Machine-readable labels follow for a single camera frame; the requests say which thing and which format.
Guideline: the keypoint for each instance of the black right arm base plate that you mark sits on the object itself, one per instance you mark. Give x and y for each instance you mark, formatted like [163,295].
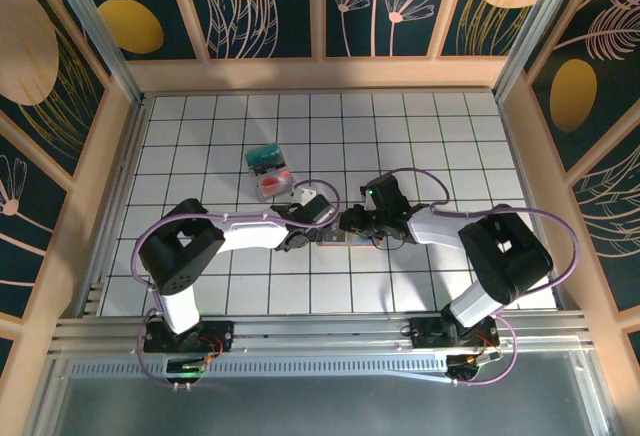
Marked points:
[425,331]

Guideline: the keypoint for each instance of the small controller board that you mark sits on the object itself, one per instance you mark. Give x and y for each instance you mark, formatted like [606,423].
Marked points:
[187,367]
[470,363]

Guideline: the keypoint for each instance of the aluminium corner post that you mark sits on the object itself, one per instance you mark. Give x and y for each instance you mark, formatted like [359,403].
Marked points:
[535,31]
[96,31]

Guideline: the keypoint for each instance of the tan leather card holder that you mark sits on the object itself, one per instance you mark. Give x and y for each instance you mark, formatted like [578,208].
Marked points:
[332,241]

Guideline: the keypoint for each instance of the aluminium mounting rail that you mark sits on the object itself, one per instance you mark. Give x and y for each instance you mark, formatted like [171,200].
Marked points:
[320,328]

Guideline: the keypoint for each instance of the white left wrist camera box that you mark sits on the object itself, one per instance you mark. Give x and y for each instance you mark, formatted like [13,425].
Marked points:
[302,195]

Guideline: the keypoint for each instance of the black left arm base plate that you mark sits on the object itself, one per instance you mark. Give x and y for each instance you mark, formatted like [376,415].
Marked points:
[220,331]

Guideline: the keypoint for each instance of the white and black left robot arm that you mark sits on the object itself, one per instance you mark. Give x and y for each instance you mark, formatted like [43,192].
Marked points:
[250,233]

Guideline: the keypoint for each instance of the aluminium side rail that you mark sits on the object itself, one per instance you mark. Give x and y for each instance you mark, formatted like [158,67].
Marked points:
[128,156]

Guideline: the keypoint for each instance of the white card with red blot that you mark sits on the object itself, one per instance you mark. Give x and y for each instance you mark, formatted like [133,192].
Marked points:
[272,185]

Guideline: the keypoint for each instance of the black card stack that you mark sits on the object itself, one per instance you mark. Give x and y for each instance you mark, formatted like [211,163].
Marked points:
[268,166]

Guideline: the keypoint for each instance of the clear acrylic card box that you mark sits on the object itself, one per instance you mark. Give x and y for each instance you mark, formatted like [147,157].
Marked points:
[260,195]

